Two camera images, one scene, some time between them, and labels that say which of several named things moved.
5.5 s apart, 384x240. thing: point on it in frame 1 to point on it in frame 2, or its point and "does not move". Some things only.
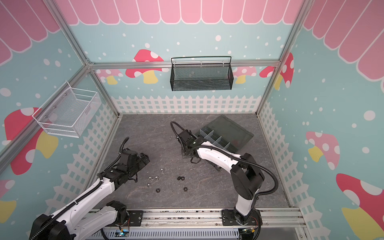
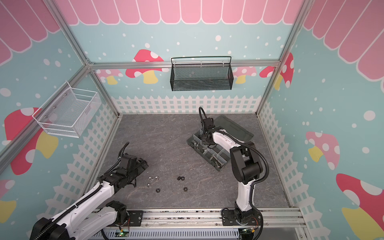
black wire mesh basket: (201, 73) does not move
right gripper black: (186, 149) to (205, 137)
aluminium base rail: (171, 219) does not move
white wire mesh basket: (68, 112) does not move
